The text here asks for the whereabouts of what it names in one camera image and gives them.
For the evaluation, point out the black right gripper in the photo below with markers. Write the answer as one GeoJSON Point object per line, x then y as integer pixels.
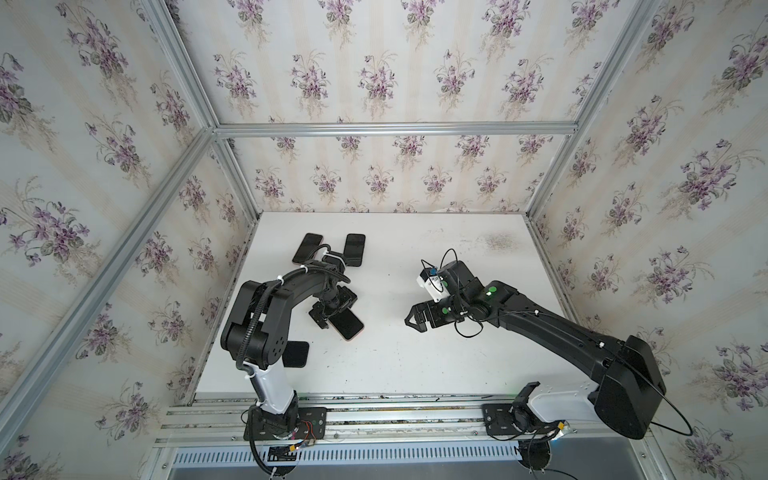
{"type": "Point", "coordinates": [437, 309]}

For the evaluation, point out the black pad near left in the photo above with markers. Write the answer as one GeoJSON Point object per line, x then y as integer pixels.
{"type": "Point", "coordinates": [296, 354]}

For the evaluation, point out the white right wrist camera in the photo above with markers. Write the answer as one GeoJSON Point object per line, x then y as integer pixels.
{"type": "Point", "coordinates": [432, 283]}

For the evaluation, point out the black phone pink edge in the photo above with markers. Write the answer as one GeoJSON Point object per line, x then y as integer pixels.
{"type": "Point", "coordinates": [307, 248]}

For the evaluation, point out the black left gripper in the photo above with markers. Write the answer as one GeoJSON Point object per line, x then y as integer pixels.
{"type": "Point", "coordinates": [335, 305]}

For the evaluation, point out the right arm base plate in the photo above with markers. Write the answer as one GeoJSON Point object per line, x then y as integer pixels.
{"type": "Point", "coordinates": [505, 420]}

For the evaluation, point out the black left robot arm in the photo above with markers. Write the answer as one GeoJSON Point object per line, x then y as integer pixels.
{"type": "Point", "coordinates": [256, 335]}

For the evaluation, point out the aluminium frame top bar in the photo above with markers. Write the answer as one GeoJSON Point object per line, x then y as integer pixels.
{"type": "Point", "coordinates": [369, 129]}

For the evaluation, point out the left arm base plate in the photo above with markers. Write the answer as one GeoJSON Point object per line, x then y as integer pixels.
{"type": "Point", "coordinates": [294, 424]}

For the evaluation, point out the black phone far middle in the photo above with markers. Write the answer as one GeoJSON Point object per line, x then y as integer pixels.
{"type": "Point", "coordinates": [353, 251]}

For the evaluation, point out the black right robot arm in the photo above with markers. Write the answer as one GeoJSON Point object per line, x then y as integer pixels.
{"type": "Point", "coordinates": [629, 386]}

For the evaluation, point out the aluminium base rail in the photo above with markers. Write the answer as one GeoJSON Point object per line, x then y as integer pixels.
{"type": "Point", "coordinates": [348, 419]}

